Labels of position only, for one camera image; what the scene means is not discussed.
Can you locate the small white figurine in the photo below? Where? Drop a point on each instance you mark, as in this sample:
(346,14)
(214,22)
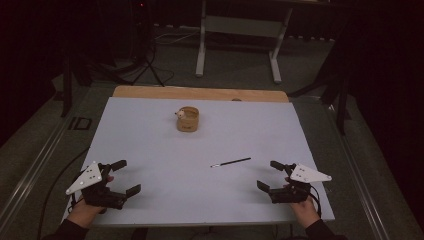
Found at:
(180,114)

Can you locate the black tripod stand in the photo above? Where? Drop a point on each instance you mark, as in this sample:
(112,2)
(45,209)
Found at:
(146,63)

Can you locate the pale grey table mat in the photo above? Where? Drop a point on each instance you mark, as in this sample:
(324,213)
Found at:
(200,193)

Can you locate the black pen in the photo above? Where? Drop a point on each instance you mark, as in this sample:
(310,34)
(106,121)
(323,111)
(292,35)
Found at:
(233,162)

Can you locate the white metal desk frame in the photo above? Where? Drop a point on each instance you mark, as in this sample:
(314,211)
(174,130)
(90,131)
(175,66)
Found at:
(240,26)

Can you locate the person's right hand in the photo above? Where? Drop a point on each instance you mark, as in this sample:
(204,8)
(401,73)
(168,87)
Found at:
(307,213)

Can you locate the black metal stand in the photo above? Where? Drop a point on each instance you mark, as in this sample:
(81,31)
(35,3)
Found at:
(340,110)

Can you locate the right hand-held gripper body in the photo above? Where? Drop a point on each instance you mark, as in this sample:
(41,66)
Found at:
(293,194)

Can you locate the metal floor rail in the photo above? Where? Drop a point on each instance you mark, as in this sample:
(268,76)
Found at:
(31,173)
(361,186)

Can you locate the round wooden pen holder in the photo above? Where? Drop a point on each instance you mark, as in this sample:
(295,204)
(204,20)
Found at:
(188,125)

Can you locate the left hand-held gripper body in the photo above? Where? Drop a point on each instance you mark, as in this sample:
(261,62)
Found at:
(96,195)

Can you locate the person's left hand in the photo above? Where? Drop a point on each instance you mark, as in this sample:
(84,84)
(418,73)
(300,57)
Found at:
(84,215)

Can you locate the black floor bracket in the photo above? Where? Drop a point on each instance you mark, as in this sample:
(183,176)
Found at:
(80,123)

